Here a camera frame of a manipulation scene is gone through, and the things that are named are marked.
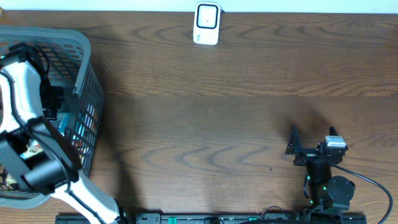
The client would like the yellow snack bag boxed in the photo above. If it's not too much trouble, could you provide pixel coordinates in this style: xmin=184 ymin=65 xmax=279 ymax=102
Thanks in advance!
xmin=20 ymin=140 xmax=43 ymax=160

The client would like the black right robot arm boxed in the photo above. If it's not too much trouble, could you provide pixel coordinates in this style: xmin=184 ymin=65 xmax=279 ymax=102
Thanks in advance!
xmin=285 ymin=126 xmax=355 ymax=213

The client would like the grey plastic basket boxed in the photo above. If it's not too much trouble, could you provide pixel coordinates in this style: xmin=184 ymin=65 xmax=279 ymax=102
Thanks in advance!
xmin=1 ymin=26 xmax=104 ymax=209

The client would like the white barcode scanner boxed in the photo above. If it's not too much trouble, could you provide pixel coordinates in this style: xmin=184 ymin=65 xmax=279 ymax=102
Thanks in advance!
xmin=193 ymin=2 xmax=221 ymax=45

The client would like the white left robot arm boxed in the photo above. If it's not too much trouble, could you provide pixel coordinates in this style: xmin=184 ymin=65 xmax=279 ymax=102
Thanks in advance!
xmin=1 ymin=43 xmax=129 ymax=223

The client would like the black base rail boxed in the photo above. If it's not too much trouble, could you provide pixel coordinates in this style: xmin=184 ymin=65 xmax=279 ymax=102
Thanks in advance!
xmin=55 ymin=213 xmax=368 ymax=224

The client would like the teal mouthwash bottle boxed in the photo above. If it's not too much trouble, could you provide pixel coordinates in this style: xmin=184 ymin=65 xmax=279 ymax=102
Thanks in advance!
xmin=57 ymin=113 xmax=70 ymax=136

